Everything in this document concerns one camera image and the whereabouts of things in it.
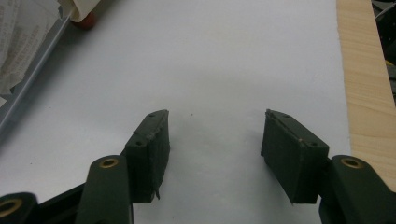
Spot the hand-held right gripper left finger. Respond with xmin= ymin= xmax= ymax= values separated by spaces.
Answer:
xmin=75 ymin=109 xmax=171 ymax=224

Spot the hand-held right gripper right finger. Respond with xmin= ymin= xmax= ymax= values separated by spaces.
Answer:
xmin=261 ymin=108 xmax=396 ymax=224

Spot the grey plastic bin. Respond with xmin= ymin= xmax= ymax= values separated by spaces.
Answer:
xmin=0 ymin=13 xmax=72 ymax=133

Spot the cream object with red base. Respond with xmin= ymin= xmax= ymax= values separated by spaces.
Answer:
xmin=58 ymin=0 xmax=101 ymax=31

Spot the crumpled white printed paper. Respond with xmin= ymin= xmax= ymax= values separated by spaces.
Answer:
xmin=0 ymin=0 xmax=62 ymax=96

